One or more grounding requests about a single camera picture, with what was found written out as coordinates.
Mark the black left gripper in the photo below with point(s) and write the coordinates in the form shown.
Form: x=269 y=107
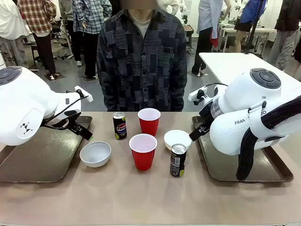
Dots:
x=81 y=130

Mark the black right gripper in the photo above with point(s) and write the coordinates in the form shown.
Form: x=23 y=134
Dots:
x=202 y=129

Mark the white bowl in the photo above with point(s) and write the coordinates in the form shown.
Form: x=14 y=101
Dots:
x=95 y=155
x=175 y=139

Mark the black Pepsi can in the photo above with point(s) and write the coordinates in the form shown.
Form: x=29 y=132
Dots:
x=120 y=128

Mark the black drink can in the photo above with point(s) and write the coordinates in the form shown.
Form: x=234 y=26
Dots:
x=177 y=162

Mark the red plastic cup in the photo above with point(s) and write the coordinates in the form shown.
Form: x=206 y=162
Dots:
x=142 y=157
x=148 y=126

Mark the person's right forearm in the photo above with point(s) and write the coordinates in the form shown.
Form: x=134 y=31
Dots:
x=104 y=89

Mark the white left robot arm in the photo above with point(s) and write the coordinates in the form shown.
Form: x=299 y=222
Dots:
x=23 y=106

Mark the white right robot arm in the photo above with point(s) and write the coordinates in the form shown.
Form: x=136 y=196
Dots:
x=247 y=99

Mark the person's left forearm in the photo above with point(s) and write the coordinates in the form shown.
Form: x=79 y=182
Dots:
x=179 y=89

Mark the brown plastic serving tray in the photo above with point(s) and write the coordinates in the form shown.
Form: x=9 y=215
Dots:
x=223 y=164
x=47 y=153

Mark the white background table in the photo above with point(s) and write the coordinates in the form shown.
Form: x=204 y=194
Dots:
x=223 y=66

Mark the person in dark patchwork shirt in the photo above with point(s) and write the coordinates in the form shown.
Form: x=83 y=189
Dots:
x=141 y=70

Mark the black office chair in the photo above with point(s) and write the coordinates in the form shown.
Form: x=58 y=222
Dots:
x=56 y=28

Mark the bystander in blue plaid shirt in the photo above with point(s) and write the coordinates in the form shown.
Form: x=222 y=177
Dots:
x=87 y=16

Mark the white background desk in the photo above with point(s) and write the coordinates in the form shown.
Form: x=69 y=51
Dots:
x=263 y=31

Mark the bystander in light blue shirt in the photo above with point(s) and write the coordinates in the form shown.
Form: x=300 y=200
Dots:
x=205 y=14

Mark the black vertical pole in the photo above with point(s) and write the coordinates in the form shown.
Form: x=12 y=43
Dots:
x=255 y=26

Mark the bystander in grey shirt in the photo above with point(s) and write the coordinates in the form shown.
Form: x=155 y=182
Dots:
x=65 y=9

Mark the bystander in red plaid shirt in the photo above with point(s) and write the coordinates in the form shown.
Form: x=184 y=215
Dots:
x=37 y=14

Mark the bystander in blue top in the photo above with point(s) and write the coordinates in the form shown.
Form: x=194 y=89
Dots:
x=249 y=9

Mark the bystander in white shirt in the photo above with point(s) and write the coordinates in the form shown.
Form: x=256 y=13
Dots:
x=9 y=21

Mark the bystander in dark jacket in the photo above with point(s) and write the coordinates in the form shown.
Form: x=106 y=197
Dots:
x=289 y=14

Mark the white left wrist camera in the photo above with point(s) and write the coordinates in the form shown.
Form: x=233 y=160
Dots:
x=84 y=96

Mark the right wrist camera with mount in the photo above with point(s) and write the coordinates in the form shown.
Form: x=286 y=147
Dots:
x=194 y=94

